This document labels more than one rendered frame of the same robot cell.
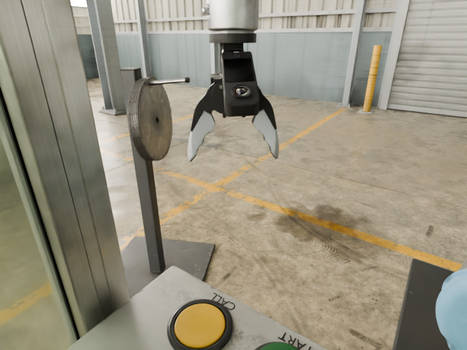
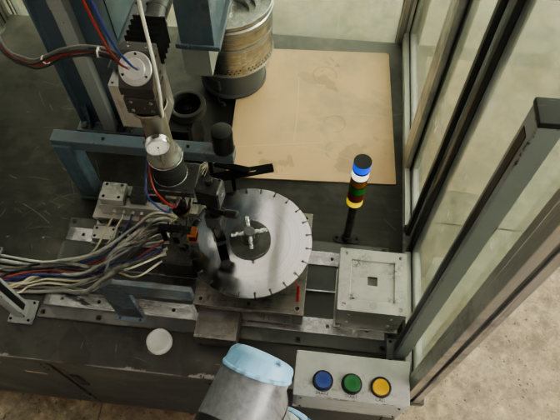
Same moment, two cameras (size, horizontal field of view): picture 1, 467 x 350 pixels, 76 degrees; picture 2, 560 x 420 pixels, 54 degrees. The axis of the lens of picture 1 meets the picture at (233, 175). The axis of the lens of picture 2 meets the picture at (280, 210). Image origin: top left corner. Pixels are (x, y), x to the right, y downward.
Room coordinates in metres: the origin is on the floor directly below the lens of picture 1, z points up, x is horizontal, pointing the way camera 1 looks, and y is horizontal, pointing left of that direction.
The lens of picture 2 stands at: (0.32, -0.33, 2.26)
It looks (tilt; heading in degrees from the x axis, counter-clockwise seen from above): 59 degrees down; 152
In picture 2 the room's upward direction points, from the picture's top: 1 degrees counter-clockwise
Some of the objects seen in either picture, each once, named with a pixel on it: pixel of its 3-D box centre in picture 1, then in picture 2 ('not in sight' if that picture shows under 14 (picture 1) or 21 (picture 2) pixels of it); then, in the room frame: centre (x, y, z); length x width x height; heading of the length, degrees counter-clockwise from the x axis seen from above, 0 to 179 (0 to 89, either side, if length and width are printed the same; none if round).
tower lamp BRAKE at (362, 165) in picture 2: not in sight; (362, 164); (-0.28, 0.22, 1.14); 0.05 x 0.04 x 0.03; 145
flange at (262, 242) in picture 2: not in sight; (250, 237); (-0.32, -0.08, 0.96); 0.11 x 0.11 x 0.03
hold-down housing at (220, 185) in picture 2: not in sight; (212, 202); (-0.34, -0.16, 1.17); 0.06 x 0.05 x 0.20; 46
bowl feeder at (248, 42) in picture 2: not in sight; (230, 40); (-1.05, 0.21, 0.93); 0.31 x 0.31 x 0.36
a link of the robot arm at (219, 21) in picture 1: (231, 18); not in sight; (0.49, 0.00, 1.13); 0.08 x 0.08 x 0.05
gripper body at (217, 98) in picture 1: (232, 75); not in sight; (0.50, 0.00, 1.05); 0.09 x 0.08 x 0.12; 5
